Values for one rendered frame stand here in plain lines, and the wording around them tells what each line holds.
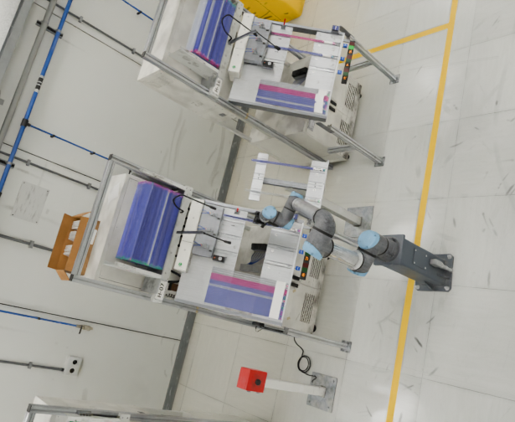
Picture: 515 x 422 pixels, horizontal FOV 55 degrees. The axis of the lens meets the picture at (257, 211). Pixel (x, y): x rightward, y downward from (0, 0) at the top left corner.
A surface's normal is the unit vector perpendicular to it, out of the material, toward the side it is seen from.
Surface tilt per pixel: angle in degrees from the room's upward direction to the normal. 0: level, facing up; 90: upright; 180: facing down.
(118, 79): 90
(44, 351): 90
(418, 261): 90
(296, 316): 90
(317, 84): 45
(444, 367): 0
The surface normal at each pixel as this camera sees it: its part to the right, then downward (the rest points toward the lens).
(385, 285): -0.72, -0.33
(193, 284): -0.05, -0.25
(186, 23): 0.65, -0.03
